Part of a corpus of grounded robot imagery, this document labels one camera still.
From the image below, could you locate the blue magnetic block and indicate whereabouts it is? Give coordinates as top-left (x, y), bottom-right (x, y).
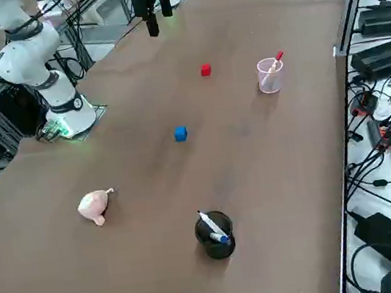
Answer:
top-left (173, 125), bottom-right (190, 144)

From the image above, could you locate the white marker with red cap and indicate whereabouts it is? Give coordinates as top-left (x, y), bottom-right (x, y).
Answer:
top-left (257, 50), bottom-right (289, 89)

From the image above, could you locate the clear pink plastic cup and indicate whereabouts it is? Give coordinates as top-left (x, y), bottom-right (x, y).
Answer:
top-left (255, 56), bottom-right (287, 95)

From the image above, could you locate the black equipment rack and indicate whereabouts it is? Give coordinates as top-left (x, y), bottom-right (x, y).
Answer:
top-left (0, 71), bottom-right (55, 160)

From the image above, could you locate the pink plush toy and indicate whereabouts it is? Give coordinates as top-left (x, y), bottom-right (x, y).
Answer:
top-left (75, 187), bottom-right (120, 229)

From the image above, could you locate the white marker with blue cap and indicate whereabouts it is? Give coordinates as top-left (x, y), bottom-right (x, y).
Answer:
top-left (197, 206), bottom-right (232, 248)

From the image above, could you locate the orange and black device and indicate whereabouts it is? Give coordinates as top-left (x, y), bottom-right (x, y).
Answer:
top-left (350, 89), bottom-right (381, 118)
top-left (365, 115), bottom-right (391, 154)

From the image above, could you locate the black pen cup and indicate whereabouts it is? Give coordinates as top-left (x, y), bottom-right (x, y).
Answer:
top-left (192, 208), bottom-right (239, 263)

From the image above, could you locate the grey metal base plate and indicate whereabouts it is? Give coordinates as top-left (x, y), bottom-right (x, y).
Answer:
top-left (32, 100), bottom-right (113, 148)

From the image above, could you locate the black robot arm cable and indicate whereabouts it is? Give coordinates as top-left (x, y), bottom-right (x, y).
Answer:
top-left (0, 0), bottom-right (74, 35)

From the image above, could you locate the aluminium frame post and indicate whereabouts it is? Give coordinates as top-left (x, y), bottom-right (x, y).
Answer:
top-left (326, 0), bottom-right (387, 58)

